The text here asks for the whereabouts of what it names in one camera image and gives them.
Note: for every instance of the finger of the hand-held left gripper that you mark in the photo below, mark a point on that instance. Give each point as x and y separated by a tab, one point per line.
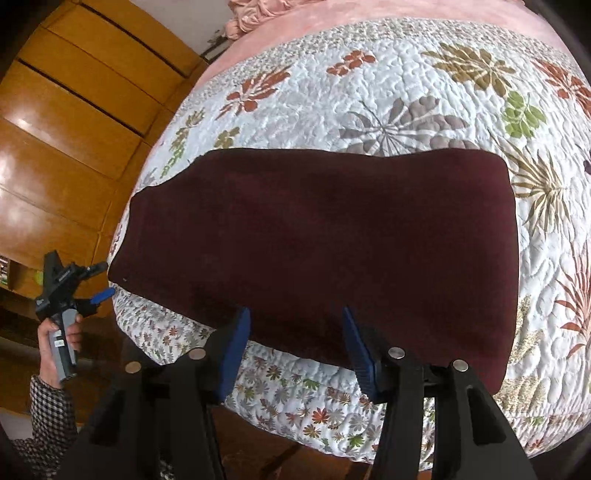
102	296
92	269

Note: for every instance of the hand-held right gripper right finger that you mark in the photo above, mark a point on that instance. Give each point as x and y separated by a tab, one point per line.
362	355

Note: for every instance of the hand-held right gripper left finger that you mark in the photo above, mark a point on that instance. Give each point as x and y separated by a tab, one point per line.
233	355

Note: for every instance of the maroon pants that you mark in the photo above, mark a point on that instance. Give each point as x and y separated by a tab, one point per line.
323	240

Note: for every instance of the person's left forearm checked sleeve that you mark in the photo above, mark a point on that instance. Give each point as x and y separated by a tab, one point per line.
51	415

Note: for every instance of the person's left hand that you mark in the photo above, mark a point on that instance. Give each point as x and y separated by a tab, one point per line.
45	350

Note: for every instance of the wooden wardrobe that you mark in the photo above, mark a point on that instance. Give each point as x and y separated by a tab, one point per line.
69	115

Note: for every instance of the dark nightstand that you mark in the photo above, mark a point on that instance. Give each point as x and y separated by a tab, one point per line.
213	46

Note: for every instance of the floral quilted bedspread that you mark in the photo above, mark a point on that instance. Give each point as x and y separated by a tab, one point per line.
415	78

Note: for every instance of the crumpled pink blanket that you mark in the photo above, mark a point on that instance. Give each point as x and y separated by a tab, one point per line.
249	14

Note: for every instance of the pink bed sheet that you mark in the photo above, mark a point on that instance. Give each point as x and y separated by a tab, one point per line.
392	9

